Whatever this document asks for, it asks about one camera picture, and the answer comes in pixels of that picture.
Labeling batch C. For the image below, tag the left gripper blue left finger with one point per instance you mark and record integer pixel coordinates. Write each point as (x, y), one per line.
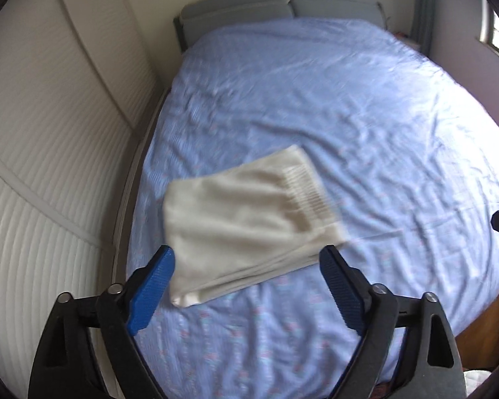
(123, 315)

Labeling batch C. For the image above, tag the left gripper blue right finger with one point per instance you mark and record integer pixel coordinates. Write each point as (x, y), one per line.
(369, 310)

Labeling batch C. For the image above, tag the cream white pants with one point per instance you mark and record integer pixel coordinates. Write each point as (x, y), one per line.
(246, 225)

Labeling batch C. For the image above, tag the blue floral bed sheet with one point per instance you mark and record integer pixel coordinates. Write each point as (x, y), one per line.
(409, 160)

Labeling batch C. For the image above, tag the barred window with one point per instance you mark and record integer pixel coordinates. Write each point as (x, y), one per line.
(489, 30)

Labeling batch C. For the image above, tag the dark green curtain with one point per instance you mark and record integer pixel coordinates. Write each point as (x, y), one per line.
(423, 23)

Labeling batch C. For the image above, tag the white louvered wardrobe door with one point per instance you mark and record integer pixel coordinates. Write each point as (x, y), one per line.
(77, 92)

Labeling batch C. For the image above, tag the grey padded headboard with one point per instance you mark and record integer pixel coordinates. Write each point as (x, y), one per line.
(204, 16)

